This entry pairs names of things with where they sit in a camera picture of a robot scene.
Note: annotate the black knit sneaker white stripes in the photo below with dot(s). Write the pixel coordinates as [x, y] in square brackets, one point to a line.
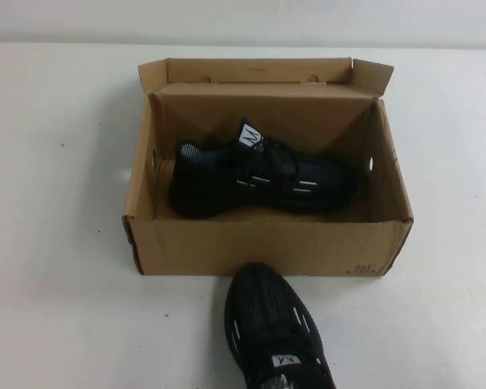
[267, 308]
[210, 190]

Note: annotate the brown cardboard shoe box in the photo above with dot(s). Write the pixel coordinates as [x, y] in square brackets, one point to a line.
[267, 251]

